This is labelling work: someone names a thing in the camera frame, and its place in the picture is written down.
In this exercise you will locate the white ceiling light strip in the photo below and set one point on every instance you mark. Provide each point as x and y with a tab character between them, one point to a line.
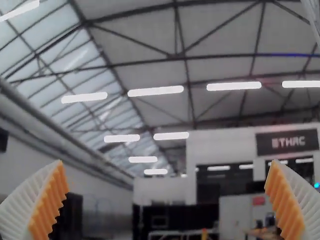
143	159
233	86
155	171
171	136
300	84
155	91
122	138
85	97

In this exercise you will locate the dark wall sign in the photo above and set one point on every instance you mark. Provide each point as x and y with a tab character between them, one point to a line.
265	143

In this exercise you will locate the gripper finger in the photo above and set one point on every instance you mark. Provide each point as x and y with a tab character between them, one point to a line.
37	207
292	207

